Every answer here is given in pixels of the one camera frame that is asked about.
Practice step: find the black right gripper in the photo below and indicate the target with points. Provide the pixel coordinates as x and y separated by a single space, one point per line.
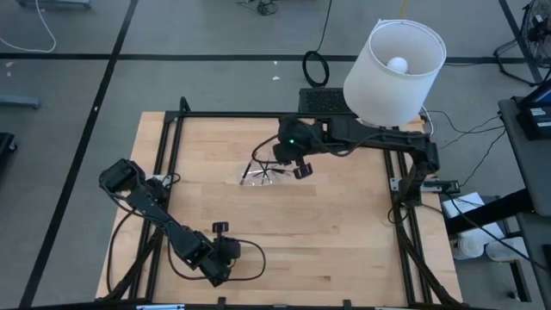
297 146

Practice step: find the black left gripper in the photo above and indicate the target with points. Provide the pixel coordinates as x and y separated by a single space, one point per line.
226 254

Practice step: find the clear acrylic three-compartment organizer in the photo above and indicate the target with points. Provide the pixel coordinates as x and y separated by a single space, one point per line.
275 180

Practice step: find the black makeup brush fluffy head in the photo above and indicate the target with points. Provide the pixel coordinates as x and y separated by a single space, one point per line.
246 171

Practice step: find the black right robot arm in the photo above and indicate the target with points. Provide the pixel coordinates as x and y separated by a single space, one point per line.
387 135

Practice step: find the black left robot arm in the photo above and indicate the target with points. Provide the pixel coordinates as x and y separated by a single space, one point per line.
159 215

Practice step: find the black perforated grille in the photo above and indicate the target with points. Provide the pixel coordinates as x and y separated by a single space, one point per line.
320 101

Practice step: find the silver bar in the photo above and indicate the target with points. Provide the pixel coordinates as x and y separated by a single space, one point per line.
159 307

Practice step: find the silver lamp white shade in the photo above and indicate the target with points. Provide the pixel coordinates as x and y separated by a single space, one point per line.
387 86

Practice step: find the white cardboard box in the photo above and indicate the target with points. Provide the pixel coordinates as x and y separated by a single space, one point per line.
462 206

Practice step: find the white paper roll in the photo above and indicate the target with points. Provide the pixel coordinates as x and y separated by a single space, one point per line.
505 249
469 246

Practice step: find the black support beam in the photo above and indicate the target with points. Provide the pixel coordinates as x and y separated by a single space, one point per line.
490 213

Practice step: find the black box white labels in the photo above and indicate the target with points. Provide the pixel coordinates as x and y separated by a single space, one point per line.
527 125

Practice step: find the grey desk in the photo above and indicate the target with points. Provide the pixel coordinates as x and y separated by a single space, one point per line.
529 163

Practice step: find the black caster base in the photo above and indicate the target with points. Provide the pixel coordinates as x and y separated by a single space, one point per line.
6 144

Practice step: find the dark computer monitor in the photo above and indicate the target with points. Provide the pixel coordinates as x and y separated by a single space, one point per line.
540 95

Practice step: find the grey-blue metal bar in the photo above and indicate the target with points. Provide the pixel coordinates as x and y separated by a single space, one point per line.
19 103

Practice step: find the black table leg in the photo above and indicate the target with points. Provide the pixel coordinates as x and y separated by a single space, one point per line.
521 280

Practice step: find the black floor fan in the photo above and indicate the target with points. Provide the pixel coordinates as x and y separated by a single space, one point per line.
536 26

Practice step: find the grey side table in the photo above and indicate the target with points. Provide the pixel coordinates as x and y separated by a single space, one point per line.
540 258

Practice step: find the grey-blue cart base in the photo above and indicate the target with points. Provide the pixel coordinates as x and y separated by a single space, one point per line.
51 3

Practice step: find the black aluminium table frame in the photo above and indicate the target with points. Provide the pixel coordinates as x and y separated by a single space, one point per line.
237 115

